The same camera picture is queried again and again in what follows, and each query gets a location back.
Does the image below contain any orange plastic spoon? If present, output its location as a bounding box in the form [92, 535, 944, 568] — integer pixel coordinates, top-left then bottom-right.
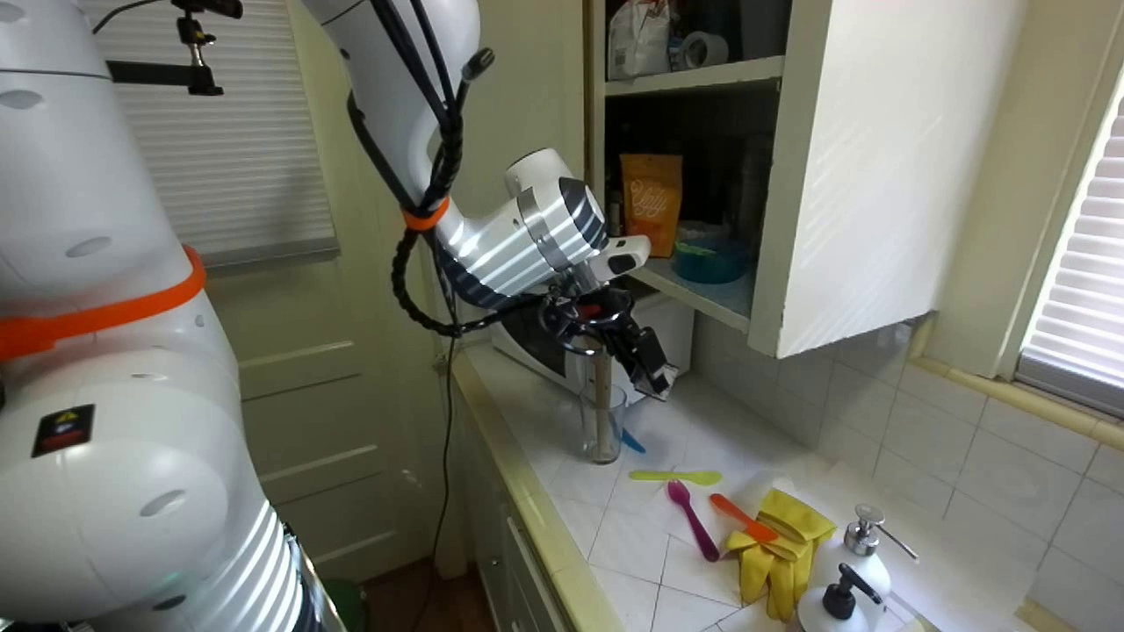
[707, 491, 787, 550]

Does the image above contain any black power cord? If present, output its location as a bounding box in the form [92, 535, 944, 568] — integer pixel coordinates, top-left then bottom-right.
[426, 337, 464, 565]

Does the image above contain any window with slatted blind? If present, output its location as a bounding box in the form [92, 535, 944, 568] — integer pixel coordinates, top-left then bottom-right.
[1011, 68, 1124, 416]

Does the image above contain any black camera stand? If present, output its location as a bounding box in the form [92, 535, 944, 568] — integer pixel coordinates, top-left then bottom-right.
[101, 0, 247, 98]

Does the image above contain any white panelled door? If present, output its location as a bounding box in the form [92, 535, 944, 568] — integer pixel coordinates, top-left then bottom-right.
[197, 251, 452, 584]

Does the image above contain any purple plastic spoon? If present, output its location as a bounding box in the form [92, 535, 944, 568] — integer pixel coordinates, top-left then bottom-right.
[665, 476, 723, 565]

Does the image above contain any food box on shelf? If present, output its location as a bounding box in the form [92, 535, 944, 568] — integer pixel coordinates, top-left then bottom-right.
[603, 0, 677, 84]

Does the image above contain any white window blind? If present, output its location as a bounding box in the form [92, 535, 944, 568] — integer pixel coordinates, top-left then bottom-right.
[82, 0, 344, 273]

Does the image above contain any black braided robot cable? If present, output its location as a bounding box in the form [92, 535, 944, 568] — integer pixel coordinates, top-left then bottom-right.
[344, 0, 554, 344]

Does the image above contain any white mug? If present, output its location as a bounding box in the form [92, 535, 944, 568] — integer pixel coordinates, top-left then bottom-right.
[675, 29, 732, 75]

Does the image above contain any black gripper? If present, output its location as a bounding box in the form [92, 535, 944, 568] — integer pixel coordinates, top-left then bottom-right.
[546, 293, 682, 400]

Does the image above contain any yellow toy item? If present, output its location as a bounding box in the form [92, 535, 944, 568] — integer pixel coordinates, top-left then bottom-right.
[719, 488, 840, 626]

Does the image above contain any blue bowl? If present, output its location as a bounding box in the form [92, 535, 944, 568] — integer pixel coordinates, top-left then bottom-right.
[669, 222, 755, 287]

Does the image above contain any yellow-green plastic spoon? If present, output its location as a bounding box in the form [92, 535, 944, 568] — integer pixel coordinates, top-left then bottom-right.
[625, 466, 728, 488]

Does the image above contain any tall clear utensil glass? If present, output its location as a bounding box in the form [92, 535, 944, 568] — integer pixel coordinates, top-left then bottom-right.
[577, 382, 632, 466]

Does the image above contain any orange strap on forearm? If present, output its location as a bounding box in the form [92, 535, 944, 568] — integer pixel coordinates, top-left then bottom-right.
[399, 193, 458, 239]

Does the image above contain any white cabinet door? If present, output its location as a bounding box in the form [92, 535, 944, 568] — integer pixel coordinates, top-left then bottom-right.
[467, 0, 595, 270]

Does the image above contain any white base cabinet with drawers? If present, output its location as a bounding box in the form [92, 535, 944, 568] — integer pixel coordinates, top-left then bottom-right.
[449, 397, 592, 632]

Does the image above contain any white microwave oven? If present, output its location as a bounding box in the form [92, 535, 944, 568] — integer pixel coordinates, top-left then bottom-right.
[484, 293, 698, 400]

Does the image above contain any orange band on robot base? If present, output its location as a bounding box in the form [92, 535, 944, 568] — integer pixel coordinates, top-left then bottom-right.
[0, 242, 210, 365]

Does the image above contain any white wall cabinet with shelves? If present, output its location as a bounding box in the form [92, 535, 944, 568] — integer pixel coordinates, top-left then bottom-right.
[583, 0, 1032, 363]

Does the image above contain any black pump soap bottle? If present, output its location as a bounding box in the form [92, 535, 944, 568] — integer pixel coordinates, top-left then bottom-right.
[799, 561, 888, 632]

